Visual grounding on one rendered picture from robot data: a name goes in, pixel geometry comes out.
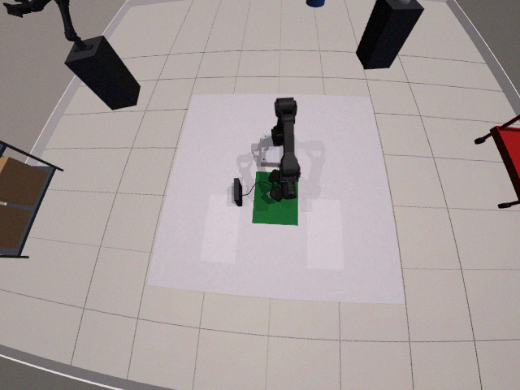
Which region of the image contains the green circuit board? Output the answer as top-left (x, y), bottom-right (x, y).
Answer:
top-left (253, 171), bottom-right (298, 226)

